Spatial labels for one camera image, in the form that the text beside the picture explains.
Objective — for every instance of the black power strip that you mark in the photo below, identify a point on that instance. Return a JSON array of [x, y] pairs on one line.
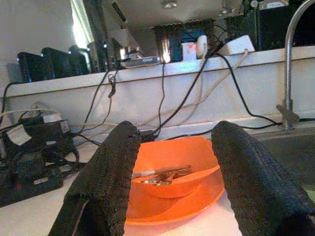
[[29, 189]]

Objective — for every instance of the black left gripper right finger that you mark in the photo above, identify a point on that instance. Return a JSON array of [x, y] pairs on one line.
[[253, 186]]

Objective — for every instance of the small black adapter brick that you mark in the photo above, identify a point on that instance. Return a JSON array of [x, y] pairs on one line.
[[147, 135]]

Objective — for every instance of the green plate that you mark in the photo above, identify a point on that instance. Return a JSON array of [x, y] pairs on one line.
[[309, 195]]

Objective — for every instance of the orange plastic plate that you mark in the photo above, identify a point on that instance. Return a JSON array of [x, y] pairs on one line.
[[172, 211]]

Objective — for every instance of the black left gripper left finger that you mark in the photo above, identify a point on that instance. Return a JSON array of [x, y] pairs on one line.
[[108, 177]]

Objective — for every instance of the stainless steel sink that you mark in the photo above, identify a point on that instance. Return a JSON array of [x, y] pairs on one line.
[[283, 150]]

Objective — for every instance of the flat silver device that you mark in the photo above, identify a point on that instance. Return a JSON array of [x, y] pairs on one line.
[[140, 61]]

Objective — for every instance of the white adapter box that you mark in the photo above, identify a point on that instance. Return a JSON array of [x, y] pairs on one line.
[[237, 44]]

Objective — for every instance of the metal fork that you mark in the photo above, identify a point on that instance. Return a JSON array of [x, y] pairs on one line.
[[169, 170]]

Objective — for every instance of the white plug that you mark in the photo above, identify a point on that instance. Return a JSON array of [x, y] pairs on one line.
[[202, 45]]

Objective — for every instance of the orange plastic bowl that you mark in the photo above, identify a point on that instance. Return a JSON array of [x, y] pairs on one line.
[[172, 152]]

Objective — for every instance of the black box with blue light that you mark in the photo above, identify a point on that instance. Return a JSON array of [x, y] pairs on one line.
[[80, 59], [30, 67], [57, 62]]

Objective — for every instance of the white box with red print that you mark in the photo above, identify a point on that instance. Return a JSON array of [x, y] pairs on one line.
[[189, 51]]

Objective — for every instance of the chrome faucet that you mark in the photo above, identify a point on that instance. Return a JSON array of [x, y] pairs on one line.
[[288, 73]]

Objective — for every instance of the black power adapter pile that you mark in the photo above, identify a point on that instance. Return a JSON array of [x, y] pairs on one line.
[[41, 140]]

